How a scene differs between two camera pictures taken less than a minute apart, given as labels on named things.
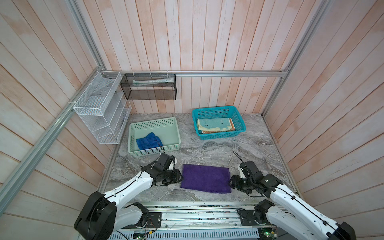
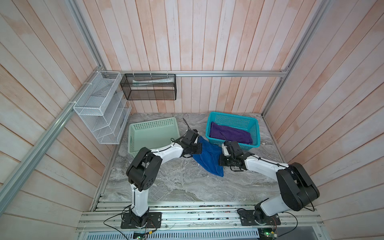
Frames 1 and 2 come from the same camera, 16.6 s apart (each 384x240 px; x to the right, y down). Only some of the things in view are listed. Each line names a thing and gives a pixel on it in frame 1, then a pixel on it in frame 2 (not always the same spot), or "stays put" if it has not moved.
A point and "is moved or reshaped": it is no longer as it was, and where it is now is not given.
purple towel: [210, 178] → [238, 134]
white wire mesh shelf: [104, 107] stays put
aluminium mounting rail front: [247, 214] stays put
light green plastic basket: [153, 137] stays put
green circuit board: [266, 234] stays put
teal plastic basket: [217, 122] is moved or reshaped
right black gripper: [233, 182] → [221, 162]
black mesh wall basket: [149, 86] stays put
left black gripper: [176, 177] → [198, 150]
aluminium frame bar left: [10, 183] stays put
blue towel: [150, 141] → [208, 157]
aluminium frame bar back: [231, 72] stays put
